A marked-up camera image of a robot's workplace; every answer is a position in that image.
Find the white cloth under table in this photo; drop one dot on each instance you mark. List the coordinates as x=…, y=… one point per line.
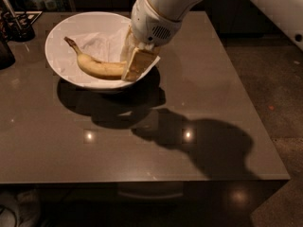
x=19, y=209

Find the white stick in holder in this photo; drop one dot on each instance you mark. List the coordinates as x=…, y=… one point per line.
x=12, y=14

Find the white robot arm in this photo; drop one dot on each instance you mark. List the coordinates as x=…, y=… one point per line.
x=287, y=15

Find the dark round container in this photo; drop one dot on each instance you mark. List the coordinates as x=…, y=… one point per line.
x=6, y=57

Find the dark framed tray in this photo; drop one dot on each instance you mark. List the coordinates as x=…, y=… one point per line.
x=31, y=15

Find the white ceramic bowl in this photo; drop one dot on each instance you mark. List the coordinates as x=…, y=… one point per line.
x=62, y=58

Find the yellow banana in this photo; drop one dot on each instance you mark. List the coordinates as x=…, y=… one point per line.
x=94, y=67

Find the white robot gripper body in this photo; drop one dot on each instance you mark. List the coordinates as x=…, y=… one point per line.
x=151, y=25

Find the black wire utensil holder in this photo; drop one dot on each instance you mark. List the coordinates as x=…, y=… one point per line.
x=10, y=30

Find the white paper napkin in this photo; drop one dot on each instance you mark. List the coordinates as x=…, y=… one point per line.
x=101, y=46

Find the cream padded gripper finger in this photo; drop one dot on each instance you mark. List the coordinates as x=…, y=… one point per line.
x=137, y=62
x=130, y=44

